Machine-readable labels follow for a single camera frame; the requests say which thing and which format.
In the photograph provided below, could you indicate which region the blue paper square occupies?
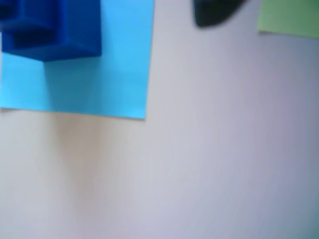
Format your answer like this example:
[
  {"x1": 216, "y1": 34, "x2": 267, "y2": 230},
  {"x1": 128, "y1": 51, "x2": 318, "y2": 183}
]
[{"x1": 0, "y1": 0, "x2": 155, "y2": 120}]

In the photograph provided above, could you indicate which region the green paper square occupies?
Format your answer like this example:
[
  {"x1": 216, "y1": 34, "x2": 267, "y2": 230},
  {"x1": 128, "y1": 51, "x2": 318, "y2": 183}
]
[{"x1": 257, "y1": 0, "x2": 319, "y2": 38}]

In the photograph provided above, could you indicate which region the large blue cube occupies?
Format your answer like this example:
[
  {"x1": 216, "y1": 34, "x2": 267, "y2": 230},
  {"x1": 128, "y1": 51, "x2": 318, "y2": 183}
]
[{"x1": 1, "y1": 0, "x2": 102, "y2": 63}]

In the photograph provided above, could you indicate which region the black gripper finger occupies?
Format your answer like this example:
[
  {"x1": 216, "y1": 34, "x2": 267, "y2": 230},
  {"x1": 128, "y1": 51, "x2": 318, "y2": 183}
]
[{"x1": 193, "y1": 0, "x2": 247, "y2": 28}]

